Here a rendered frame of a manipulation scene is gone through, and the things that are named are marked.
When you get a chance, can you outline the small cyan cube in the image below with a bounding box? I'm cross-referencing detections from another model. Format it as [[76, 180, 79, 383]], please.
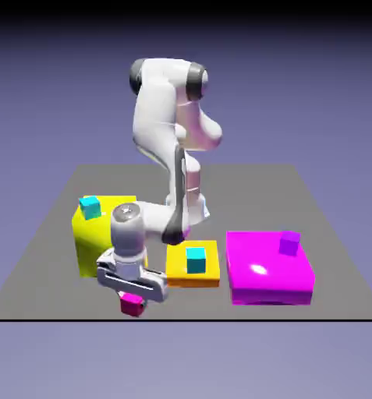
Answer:
[[78, 195, 102, 221], [185, 246, 207, 274]]

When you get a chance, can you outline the large yellow box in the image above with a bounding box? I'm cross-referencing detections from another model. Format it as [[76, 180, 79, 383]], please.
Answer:
[[71, 195, 149, 279]]

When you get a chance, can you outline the large orange box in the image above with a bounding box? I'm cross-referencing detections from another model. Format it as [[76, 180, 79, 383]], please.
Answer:
[[165, 239, 221, 288]]

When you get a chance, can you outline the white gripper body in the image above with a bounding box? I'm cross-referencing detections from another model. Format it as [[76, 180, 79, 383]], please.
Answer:
[[96, 248, 169, 303]]

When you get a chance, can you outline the small pink cube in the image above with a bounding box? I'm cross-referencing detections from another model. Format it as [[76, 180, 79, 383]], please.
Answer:
[[119, 291, 147, 318]]

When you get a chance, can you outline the large magenta box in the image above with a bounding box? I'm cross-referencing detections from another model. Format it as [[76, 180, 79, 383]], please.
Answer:
[[225, 230, 317, 306]]

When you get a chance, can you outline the small purple cube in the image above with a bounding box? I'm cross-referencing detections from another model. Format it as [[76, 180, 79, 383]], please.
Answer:
[[278, 230, 301, 257]]

